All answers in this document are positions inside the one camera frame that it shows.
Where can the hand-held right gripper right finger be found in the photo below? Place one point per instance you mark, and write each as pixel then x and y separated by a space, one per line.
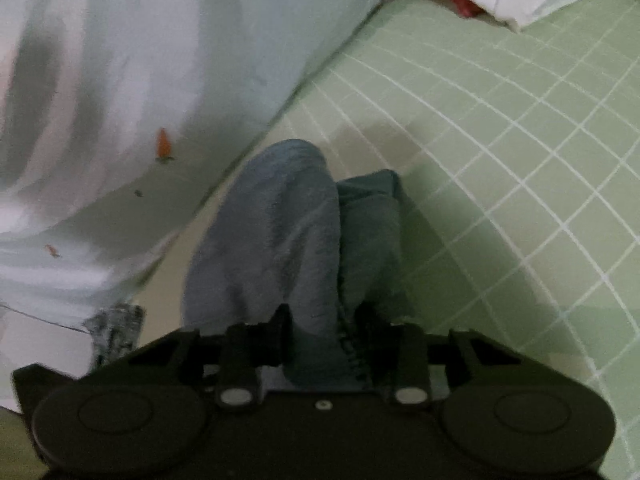
pixel 410 355

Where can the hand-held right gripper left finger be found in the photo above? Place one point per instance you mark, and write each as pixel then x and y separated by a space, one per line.
pixel 235 350

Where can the blue denim jeans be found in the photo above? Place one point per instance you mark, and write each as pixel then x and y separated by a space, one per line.
pixel 295 260

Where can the white mattress pad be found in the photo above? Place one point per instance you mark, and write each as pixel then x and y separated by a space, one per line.
pixel 40 345

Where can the blue checked shirt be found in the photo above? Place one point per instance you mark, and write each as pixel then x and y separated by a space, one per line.
pixel 112 332

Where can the carrot print pale duvet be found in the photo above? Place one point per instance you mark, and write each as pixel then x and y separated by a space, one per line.
pixel 125 110

